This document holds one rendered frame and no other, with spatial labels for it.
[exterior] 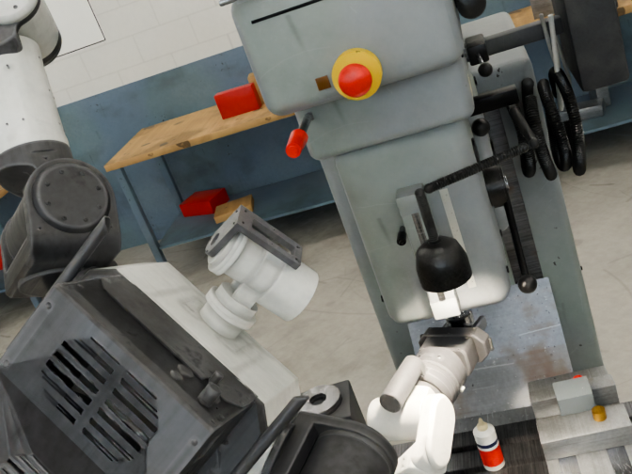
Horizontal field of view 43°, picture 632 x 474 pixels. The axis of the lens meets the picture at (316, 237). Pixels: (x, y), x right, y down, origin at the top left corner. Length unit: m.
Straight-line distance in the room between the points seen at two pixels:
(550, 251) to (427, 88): 0.75
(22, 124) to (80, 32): 5.02
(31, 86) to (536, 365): 1.20
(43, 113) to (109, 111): 5.07
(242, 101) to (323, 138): 4.01
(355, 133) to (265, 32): 0.21
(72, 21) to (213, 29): 1.00
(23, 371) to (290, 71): 0.48
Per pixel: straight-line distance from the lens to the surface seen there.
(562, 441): 1.44
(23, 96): 1.00
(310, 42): 1.00
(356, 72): 0.95
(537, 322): 1.79
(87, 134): 6.19
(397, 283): 1.26
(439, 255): 1.07
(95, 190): 0.91
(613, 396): 1.55
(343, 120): 1.12
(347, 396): 1.55
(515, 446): 1.62
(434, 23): 0.98
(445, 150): 1.16
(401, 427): 1.22
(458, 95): 1.10
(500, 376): 1.80
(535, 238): 1.74
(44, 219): 0.89
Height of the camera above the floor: 1.97
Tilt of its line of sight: 22 degrees down
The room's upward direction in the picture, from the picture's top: 21 degrees counter-clockwise
